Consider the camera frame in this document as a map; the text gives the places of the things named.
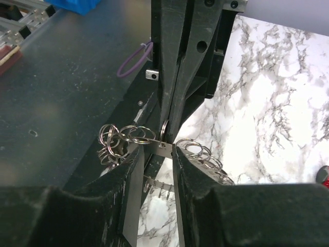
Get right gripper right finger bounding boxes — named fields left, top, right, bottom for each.
left=172, top=147, right=328, bottom=246

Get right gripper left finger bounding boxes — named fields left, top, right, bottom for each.
left=1, top=147, right=144, bottom=246

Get round metal keyring disc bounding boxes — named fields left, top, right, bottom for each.
left=97, top=124, right=235, bottom=185

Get blue plastic bin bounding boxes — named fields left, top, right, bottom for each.
left=45, top=0, right=101, bottom=15

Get red glitter microphone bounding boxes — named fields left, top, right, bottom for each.
left=316, top=165, right=329, bottom=188

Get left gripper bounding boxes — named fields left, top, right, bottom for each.
left=151, top=1, right=247, bottom=143

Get black front mounting rail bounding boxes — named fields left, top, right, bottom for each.
left=63, top=66, right=206, bottom=247

